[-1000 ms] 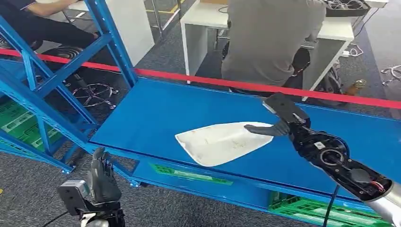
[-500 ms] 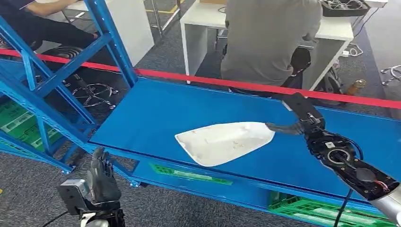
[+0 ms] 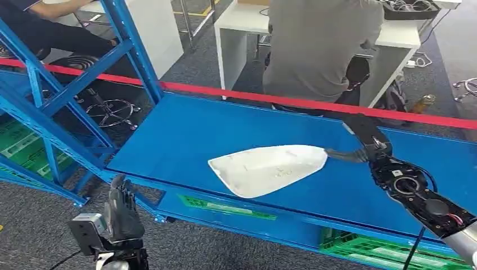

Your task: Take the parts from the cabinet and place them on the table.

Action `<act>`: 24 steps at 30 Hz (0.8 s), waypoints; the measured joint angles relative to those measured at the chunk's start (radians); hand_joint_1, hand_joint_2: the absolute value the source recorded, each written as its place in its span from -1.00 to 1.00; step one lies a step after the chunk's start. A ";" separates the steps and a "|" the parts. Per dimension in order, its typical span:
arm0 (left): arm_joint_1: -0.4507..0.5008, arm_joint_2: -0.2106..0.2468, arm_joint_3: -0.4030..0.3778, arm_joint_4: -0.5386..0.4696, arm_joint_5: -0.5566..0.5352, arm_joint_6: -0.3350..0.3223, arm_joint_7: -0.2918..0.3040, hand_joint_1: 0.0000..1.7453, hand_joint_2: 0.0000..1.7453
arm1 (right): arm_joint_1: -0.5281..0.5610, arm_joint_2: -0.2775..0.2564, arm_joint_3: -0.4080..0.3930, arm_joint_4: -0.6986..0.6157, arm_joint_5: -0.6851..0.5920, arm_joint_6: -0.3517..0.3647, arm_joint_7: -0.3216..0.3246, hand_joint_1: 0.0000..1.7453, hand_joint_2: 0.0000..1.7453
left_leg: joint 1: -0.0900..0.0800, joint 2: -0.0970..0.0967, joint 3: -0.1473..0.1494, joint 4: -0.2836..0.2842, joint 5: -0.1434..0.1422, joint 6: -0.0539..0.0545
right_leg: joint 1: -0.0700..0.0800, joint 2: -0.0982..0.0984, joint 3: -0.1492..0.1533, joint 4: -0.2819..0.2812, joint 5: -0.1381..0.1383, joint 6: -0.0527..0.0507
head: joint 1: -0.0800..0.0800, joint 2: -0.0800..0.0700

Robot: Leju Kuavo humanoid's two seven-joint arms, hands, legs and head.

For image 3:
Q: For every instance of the white plastic shell part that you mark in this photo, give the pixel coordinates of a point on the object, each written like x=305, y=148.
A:
x=268, y=171

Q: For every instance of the steel table frame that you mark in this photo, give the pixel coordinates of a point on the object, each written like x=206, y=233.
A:
x=186, y=18

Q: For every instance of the blue metal work table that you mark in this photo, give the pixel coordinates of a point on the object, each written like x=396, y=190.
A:
x=223, y=123

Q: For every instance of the blue metal rack frame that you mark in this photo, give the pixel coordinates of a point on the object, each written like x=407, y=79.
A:
x=22, y=108

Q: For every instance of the person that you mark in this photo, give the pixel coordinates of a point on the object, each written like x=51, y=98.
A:
x=316, y=48
x=56, y=33

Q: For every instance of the dark backpack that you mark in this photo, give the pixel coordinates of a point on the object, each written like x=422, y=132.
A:
x=395, y=97

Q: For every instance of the amber drink bottle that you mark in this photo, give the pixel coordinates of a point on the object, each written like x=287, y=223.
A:
x=425, y=102

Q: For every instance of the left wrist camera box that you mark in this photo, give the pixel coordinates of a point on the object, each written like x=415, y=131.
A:
x=87, y=233

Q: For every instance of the red barrier tape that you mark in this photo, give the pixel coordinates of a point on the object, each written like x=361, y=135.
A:
x=261, y=97

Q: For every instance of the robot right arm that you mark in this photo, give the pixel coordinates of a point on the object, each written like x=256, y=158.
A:
x=410, y=186

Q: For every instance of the white cabinet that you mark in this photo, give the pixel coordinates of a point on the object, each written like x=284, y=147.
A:
x=156, y=33

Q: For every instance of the white power strip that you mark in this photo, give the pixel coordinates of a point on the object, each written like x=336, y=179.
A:
x=411, y=63

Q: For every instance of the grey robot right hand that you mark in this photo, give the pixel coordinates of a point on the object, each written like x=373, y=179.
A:
x=348, y=156

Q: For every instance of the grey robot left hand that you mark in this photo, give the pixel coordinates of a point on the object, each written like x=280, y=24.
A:
x=125, y=220

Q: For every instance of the chrome chair base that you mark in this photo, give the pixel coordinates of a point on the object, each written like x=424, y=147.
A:
x=470, y=82

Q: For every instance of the black stool chrome base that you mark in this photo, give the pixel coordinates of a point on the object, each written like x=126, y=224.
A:
x=111, y=111

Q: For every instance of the white desk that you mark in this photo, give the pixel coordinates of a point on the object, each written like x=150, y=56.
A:
x=227, y=56

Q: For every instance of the green plastic crate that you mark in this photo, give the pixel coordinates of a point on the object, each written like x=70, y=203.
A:
x=22, y=149
x=357, y=249
x=223, y=208

